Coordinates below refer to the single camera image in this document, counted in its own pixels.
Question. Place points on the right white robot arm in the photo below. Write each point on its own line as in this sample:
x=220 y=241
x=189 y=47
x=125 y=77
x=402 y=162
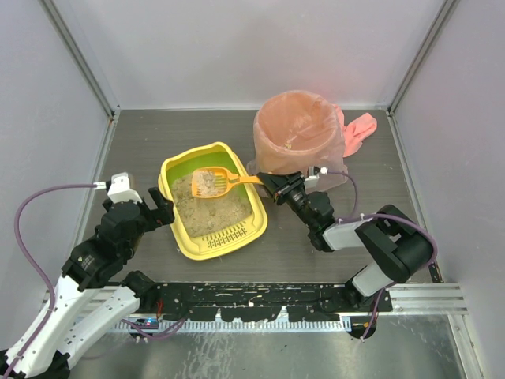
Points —
x=398 y=246

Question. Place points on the white slotted cable duct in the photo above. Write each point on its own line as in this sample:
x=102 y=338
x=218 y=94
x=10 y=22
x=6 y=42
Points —
x=281 y=324

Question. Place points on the yellow green litter box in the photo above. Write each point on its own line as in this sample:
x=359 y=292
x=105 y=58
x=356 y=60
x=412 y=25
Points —
x=231 y=238

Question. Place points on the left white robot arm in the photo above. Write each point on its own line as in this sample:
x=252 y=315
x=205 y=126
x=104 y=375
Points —
x=57 y=339

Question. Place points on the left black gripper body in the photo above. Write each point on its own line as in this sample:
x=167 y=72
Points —
x=149 y=211

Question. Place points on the bin with pink bag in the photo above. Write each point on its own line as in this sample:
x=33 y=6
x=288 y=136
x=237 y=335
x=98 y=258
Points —
x=296 y=130

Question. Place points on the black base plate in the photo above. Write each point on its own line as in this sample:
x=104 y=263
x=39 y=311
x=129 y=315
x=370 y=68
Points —
x=252 y=301

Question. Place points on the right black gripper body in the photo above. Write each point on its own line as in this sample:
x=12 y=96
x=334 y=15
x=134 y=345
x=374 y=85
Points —
x=287 y=189

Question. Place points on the pink cloth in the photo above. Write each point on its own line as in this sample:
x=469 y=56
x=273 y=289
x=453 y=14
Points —
x=355 y=132

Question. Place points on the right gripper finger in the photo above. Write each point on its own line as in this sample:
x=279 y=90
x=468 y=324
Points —
x=275 y=194
x=275 y=183

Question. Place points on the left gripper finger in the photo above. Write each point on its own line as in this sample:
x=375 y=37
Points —
x=164 y=212
x=157 y=197

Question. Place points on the aluminium frame rail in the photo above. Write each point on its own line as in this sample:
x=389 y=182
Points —
x=420 y=299

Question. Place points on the beige cat litter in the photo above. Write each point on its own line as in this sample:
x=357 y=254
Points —
x=205 y=216

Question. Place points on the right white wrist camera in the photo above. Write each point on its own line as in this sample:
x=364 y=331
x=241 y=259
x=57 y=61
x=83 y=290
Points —
x=313 y=176

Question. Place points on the orange litter scoop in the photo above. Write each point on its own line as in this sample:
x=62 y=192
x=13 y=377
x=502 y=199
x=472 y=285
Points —
x=214 y=182

